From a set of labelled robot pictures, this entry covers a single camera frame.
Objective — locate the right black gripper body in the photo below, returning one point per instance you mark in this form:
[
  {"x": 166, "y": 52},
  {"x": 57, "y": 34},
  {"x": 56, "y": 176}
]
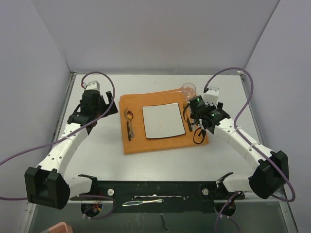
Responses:
[{"x": 219, "y": 106}]

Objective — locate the green handled utensil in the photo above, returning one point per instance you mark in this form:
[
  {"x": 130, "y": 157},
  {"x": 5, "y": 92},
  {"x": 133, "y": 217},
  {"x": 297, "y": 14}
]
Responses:
[{"x": 186, "y": 115}]

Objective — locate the clear plastic cup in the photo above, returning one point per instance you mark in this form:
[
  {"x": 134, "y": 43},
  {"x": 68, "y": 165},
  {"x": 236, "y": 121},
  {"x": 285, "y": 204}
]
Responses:
[{"x": 188, "y": 91}]

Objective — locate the orange cloth placemat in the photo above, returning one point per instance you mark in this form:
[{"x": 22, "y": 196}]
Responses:
[{"x": 139, "y": 144}]

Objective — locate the white square plate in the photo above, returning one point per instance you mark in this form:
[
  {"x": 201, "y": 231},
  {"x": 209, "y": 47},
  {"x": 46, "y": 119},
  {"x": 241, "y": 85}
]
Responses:
[{"x": 163, "y": 121}]

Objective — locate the silver knife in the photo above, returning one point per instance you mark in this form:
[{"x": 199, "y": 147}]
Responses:
[{"x": 193, "y": 124}]

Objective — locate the silver spoon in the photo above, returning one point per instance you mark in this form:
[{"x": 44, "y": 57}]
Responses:
[{"x": 131, "y": 129}]

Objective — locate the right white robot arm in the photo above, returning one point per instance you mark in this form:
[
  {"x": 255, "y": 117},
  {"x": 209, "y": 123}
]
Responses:
[{"x": 270, "y": 169}]

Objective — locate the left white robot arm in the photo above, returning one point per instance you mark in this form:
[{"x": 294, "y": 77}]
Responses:
[{"x": 45, "y": 183}]

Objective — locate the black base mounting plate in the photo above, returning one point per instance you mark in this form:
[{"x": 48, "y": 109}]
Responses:
[{"x": 179, "y": 197}]

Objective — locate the iridescent knife below table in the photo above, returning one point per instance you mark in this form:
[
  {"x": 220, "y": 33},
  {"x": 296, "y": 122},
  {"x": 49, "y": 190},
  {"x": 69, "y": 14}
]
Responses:
[{"x": 140, "y": 202}]

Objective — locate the pink box corner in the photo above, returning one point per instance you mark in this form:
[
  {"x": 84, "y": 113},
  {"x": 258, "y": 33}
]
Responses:
[{"x": 61, "y": 227}]

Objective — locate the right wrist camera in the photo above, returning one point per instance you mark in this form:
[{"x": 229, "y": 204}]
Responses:
[{"x": 211, "y": 96}]

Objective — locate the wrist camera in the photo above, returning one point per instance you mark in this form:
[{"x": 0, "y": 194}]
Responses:
[
  {"x": 211, "y": 96},
  {"x": 93, "y": 85}
]

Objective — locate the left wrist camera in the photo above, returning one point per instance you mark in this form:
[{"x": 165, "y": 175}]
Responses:
[{"x": 93, "y": 85}]

